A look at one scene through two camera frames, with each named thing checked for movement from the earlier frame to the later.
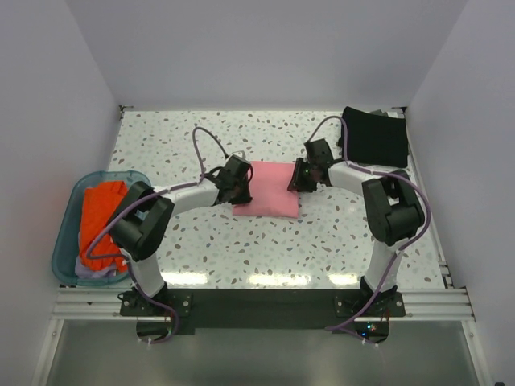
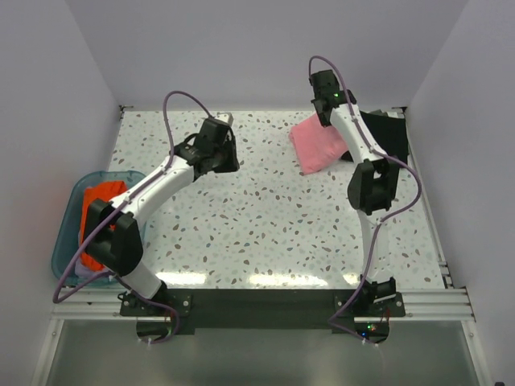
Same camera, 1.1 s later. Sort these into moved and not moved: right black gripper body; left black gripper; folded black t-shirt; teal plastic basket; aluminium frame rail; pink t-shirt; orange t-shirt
Moved: pink t-shirt; left black gripper; right black gripper body
Not moved: teal plastic basket; folded black t-shirt; aluminium frame rail; orange t-shirt
